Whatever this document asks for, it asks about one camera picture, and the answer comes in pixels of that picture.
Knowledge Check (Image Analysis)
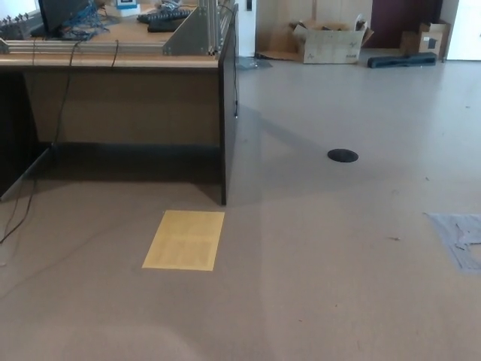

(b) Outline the black flat device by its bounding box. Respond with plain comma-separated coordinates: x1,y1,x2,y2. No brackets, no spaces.
147,18,184,33

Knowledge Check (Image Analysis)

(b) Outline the black keyboard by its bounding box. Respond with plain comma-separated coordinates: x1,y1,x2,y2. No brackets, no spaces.
136,8,193,23

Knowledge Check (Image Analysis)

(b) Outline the yellow paper sheet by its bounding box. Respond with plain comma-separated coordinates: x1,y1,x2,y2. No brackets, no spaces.
141,210,226,272

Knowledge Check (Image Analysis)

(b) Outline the blue cable bundle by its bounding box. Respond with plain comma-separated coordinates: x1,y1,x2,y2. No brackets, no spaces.
61,0,114,41

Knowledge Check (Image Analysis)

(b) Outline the thin black cable with plug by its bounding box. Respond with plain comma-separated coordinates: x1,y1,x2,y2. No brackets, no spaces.
230,2,241,120

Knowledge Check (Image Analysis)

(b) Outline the long black hanging cable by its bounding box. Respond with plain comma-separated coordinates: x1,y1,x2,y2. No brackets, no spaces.
0,38,83,245

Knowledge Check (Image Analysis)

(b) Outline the large open cardboard box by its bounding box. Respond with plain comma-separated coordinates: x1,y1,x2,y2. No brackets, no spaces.
288,14,375,65

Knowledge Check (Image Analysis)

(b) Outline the black round floor cap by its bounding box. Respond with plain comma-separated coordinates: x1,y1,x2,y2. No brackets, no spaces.
326,148,359,164

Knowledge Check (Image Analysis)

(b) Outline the wooden desk with dark sides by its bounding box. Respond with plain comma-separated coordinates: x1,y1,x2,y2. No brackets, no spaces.
0,3,241,206

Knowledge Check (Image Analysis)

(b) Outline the flat cardboard sheet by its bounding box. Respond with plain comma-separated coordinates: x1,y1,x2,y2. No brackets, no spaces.
256,48,305,62

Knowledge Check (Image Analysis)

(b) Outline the white door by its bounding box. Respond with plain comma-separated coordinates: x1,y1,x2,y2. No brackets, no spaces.
446,0,481,61

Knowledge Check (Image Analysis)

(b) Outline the grey tape patch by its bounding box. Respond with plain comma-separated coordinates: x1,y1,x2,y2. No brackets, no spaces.
423,211,481,274

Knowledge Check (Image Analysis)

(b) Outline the black computer monitor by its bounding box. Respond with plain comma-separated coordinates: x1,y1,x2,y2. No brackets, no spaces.
29,0,91,38

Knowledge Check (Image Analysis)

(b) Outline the grey spiked metal rack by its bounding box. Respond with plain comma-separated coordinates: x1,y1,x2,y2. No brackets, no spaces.
0,12,43,39

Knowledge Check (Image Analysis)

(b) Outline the white box with fiducial tag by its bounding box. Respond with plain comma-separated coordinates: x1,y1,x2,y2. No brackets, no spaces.
116,0,142,17

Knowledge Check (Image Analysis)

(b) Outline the small cardboard box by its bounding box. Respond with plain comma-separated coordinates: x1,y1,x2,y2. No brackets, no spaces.
399,18,452,60

